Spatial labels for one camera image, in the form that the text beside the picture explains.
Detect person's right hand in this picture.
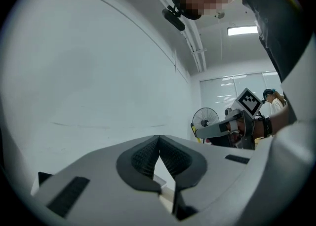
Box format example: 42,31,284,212
254,119,265,139

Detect black head-mounted camera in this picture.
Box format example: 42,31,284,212
161,4,186,32

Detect black standing fan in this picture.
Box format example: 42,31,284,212
191,107,220,144

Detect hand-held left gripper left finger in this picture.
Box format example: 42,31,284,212
31,135,188,226

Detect white ceiling pipes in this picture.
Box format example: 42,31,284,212
158,0,207,73

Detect person's dark shirt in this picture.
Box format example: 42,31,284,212
227,0,312,82

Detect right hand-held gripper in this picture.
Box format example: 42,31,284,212
197,87,264,151

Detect rectangular ceiling light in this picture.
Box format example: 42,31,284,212
227,26,259,36

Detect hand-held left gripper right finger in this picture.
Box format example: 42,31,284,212
159,135,255,221

